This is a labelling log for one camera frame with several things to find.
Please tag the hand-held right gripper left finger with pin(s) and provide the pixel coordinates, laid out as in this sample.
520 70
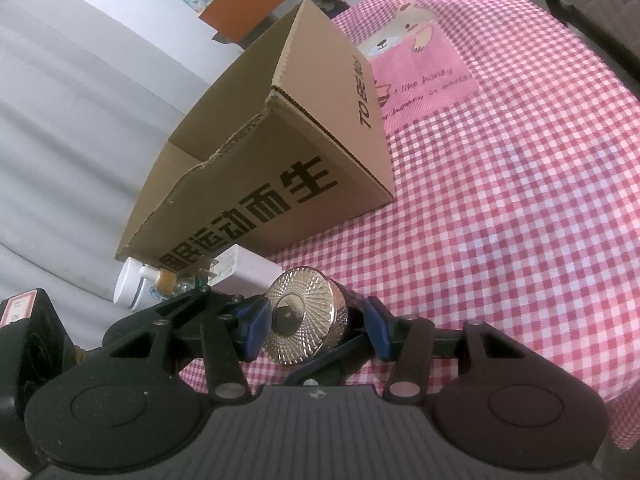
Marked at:
257 322

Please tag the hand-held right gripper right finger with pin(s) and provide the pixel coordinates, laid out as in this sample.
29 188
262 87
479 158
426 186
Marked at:
377 327

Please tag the jar with gold lid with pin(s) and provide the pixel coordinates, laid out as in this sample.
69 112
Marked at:
300 315

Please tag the white charger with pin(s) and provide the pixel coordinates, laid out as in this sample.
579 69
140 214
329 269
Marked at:
245 272

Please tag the green dropper bottle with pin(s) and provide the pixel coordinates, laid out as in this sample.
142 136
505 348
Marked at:
167 280

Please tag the white lid jar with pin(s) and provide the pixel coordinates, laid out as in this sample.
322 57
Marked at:
127 285

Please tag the brown cardboard box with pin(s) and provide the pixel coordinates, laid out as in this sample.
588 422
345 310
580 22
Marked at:
280 160

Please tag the pink checkered bedsheet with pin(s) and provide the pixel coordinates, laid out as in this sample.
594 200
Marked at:
500 210

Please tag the white curtain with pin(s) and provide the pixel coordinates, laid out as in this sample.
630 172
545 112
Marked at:
75 110

